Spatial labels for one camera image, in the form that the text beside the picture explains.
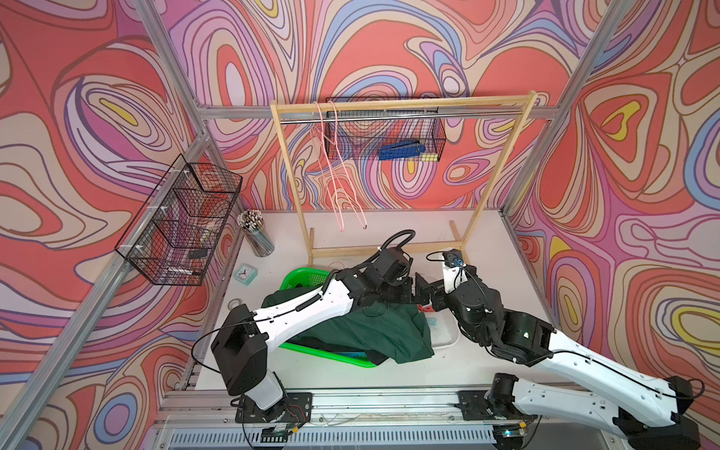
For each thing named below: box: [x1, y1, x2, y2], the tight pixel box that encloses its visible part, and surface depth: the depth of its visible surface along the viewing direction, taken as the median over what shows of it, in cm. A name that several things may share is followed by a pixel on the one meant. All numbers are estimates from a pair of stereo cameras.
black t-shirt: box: [282, 339, 389, 365], surface depth 77 cm
